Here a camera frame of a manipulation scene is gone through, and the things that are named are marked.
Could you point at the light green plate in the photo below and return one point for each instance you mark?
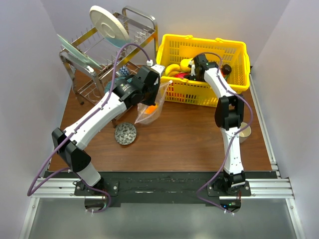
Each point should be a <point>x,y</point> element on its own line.
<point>78,54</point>

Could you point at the white round plate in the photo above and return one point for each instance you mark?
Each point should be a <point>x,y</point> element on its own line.
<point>109,26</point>

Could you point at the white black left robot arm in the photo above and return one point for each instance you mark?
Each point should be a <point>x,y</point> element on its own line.
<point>70,143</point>

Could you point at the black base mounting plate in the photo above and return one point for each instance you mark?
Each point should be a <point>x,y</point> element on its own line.
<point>160,188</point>

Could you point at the steel dish rack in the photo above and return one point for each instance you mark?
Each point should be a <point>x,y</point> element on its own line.
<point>88,84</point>

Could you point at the yellow banana bunch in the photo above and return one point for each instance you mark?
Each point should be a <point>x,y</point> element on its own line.
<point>172,70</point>

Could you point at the blue chevron mug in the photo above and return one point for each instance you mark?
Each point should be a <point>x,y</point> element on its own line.
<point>123,71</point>

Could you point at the clear zip top bag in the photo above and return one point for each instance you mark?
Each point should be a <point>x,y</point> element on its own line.
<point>143,118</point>

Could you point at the red pink fruit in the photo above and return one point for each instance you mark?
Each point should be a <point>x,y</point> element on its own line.
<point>182,75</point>

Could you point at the dark purple plum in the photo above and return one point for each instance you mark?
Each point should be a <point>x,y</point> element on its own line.
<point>226,69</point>

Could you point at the yellow plastic basket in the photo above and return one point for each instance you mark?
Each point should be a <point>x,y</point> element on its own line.
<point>174,48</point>

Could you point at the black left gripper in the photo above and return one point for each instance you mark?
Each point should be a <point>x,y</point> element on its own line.
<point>151,101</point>

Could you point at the aluminium frame rail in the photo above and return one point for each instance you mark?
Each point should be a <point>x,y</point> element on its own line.
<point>54,212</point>

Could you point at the yellow pear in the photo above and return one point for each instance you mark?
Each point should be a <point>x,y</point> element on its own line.
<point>186,64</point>

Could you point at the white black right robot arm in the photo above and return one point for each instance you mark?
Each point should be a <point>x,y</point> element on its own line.
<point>228,117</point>

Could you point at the cream metal cup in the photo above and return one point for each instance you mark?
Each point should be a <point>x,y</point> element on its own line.
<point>245,132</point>

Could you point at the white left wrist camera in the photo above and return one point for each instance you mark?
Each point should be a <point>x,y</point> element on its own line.
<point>158,68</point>

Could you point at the black white floral bowl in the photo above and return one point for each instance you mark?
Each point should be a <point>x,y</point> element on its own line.
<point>125,133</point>

